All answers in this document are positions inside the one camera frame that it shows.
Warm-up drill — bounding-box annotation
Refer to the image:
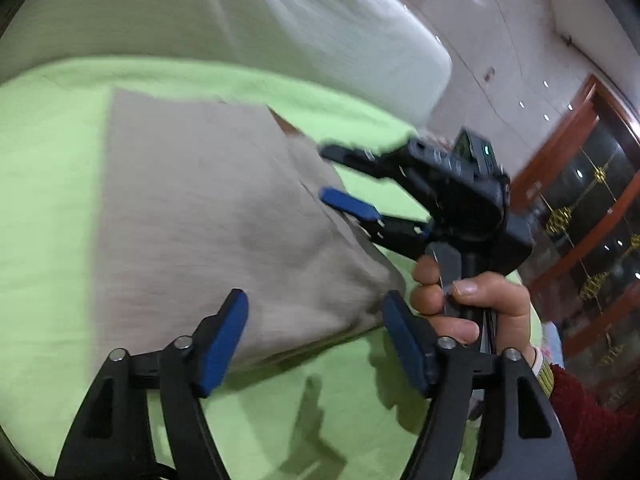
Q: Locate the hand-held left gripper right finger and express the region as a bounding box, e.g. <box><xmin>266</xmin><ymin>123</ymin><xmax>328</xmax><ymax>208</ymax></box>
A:
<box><xmin>382</xmin><ymin>290</ymin><xmax>579</xmax><ymax>480</ymax></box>

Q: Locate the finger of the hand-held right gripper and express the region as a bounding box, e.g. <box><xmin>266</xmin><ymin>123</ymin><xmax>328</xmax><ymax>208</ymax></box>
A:
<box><xmin>318</xmin><ymin>187</ymin><xmax>435</xmax><ymax>262</ymax></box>
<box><xmin>318</xmin><ymin>143</ymin><xmax>412</xmax><ymax>182</ymax></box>

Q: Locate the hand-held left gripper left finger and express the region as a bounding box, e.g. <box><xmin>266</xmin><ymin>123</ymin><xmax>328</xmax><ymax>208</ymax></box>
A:
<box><xmin>54</xmin><ymin>288</ymin><xmax>250</xmax><ymax>480</ymax></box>

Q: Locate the beige knit sweater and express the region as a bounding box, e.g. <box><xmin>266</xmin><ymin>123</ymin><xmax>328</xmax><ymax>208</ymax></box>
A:
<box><xmin>92</xmin><ymin>87</ymin><xmax>407</xmax><ymax>373</ymax></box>

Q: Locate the person's right forearm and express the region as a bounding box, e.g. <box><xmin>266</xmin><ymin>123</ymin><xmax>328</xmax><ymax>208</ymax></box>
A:
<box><xmin>531</xmin><ymin>345</ymin><xmax>640</xmax><ymax>480</ymax></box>

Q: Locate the person's right hand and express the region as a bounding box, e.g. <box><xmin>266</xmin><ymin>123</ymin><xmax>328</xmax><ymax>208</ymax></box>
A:
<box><xmin>410</xmin><ymin>255</ymin><xmax>545</xmax><ymax>377</ymax></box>

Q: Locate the wooden glass door cabinet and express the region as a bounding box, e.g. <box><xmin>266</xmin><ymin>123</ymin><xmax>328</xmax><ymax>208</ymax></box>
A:
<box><xmin>509</xmin><ymin>74</ymin><xmax>640</xmax><ymax>411</ymax></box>

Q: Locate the large white pillow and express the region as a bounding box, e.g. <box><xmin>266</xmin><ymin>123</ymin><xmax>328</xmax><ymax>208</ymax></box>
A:
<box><xmin>0</xmin><ymin>0</ymin><xmax>454</xmax><ymax>128</ymax></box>

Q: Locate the green bed sheet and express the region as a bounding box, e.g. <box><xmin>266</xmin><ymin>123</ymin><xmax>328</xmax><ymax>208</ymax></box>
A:
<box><xmin>0</xmin><ymin>55</ymin><xmax>546</xmax><ymax>480</ymax></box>

